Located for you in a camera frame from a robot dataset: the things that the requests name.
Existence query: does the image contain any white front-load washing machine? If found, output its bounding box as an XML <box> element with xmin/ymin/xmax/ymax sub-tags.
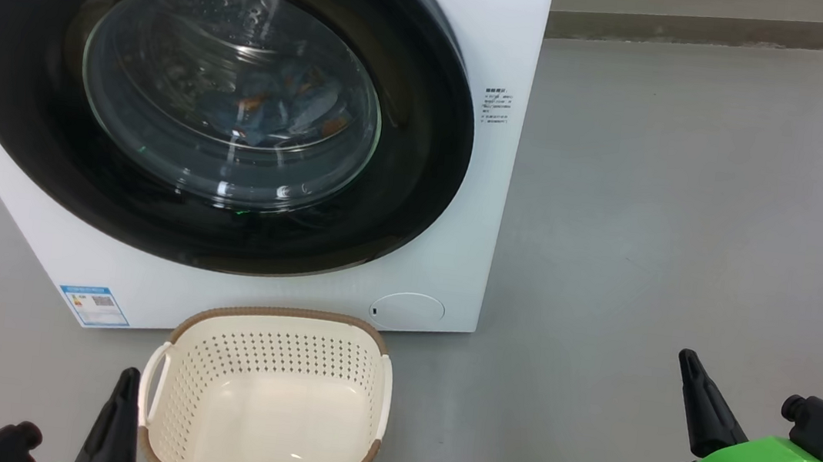
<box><xmin>0</xmin><ymin>0</ymin><xmax>557</xmax><ymax>377</ymax></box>

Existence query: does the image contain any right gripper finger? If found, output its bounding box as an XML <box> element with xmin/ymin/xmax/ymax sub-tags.
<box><xmin>667</xmin><ymin>348</ymin><xmax>758</xmax><ymax>462</ymax></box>

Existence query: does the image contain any cream perforated laundry basket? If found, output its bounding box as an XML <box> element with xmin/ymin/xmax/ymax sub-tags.
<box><xmin>131</xmin><ymin>292</ymin><xmax>400</xmax><ymax>462</ymax></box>

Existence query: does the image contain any dark round glass washer door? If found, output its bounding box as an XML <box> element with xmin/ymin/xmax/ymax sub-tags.
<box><xmin>0</xmin><ymin>0</ymin><xmax>490</xmax><ymax>300</ymax></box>

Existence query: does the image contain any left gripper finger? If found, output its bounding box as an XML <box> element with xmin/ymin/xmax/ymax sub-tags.
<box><xmin>73</xmin><ymin>362</ymin><xmax>149</xmax><ymax>462</ymax></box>

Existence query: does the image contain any blue energy label sticker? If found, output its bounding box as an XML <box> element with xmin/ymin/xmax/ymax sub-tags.
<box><xmin>55</xmin><ymin>282</ymin><xmax>134</xmax><ymax>332</ymax></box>

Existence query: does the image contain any blue patterned garment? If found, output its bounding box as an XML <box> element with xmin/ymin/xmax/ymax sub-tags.
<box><xmin>182</xmin><ymin>55</ymin><xmax>322</xmax><ymax>155</ymax></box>
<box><xmin>291</xmin><ymin>79</ymin><xmax>357</xmax><ymax>143</ymax></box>

